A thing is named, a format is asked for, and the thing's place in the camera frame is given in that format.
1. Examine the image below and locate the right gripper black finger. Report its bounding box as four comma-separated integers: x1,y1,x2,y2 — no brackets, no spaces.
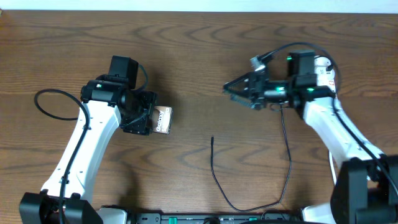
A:
223,72,250,93
230,94,261,110

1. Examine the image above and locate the black charger cable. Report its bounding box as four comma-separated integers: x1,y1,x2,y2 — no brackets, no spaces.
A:
210,105,292,213

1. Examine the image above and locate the Galaxy smartphone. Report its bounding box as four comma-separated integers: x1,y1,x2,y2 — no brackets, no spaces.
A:
151,106,173,134

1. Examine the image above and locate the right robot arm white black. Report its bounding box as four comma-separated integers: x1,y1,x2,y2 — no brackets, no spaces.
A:
223,50,397,224

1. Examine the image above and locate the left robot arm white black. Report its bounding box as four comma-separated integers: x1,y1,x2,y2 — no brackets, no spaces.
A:
19,55,157,223

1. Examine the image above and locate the white power strip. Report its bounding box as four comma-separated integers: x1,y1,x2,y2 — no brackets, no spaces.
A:
314,55,336,92

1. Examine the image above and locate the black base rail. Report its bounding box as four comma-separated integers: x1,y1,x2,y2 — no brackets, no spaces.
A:
99,205,302,224

